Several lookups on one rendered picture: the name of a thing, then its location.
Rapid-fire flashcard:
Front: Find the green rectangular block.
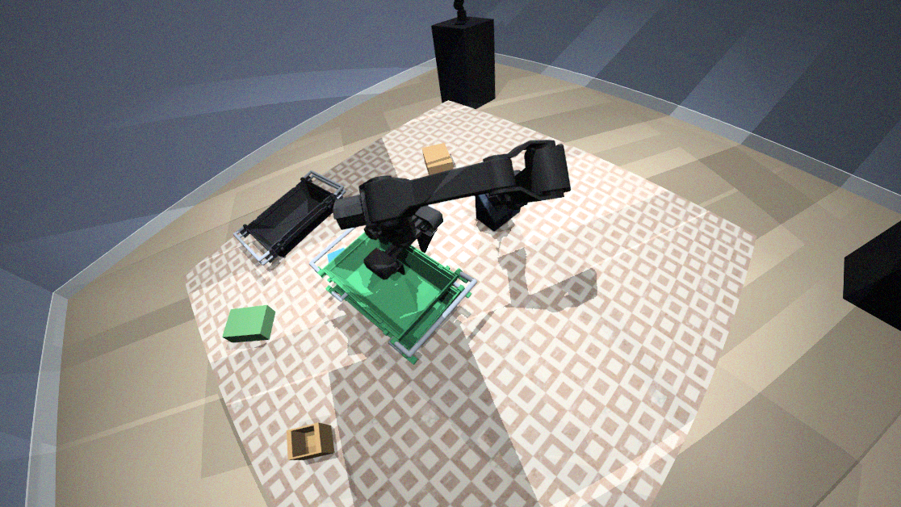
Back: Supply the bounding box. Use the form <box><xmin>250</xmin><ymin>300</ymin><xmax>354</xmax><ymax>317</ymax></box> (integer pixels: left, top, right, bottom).
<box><xmin>222</xmin><ymin>305</ymin><xmax>276</xmax><ymax>343</ymax></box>

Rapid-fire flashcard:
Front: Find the light blue cube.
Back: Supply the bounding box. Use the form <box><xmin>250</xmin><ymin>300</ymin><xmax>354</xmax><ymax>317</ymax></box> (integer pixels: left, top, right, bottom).
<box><xmin>327</xmin><ymin>247</ymin><xmax>344</xmax><ymax>262</ymax></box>

